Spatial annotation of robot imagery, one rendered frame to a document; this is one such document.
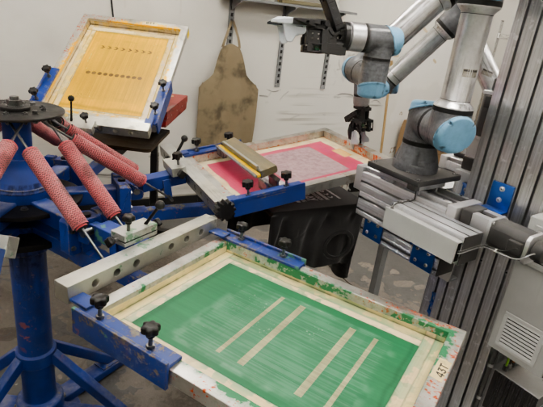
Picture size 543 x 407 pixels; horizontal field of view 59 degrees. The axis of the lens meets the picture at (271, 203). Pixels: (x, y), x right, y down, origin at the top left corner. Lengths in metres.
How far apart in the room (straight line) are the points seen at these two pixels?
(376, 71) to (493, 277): 0.80
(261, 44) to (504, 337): 3.14
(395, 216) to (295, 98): 3.03
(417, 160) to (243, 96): 2.69
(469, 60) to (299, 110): 3.13
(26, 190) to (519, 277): 1.59
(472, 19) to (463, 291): 0.90
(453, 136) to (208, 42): 2.82
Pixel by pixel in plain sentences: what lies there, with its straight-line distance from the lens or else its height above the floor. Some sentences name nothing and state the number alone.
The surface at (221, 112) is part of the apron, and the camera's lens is 4.10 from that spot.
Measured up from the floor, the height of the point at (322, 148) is 1.10.
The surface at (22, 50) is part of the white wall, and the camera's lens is 3.77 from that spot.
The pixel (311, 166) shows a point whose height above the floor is 1.08.
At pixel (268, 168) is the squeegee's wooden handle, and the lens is 1.86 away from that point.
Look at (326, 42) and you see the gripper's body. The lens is 1.32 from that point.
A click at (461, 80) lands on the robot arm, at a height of 1.58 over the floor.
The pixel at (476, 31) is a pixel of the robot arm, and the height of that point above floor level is 1.71.
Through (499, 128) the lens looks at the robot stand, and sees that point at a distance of 1.67.
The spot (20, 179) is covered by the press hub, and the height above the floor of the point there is 1.09.
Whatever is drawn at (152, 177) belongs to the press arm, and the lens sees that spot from 1.90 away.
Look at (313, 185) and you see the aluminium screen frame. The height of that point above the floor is 1.08.
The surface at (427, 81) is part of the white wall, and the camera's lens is 5.41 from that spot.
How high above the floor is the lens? 1.70
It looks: 22 degrees down
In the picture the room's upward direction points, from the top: 7 degrees clockwise
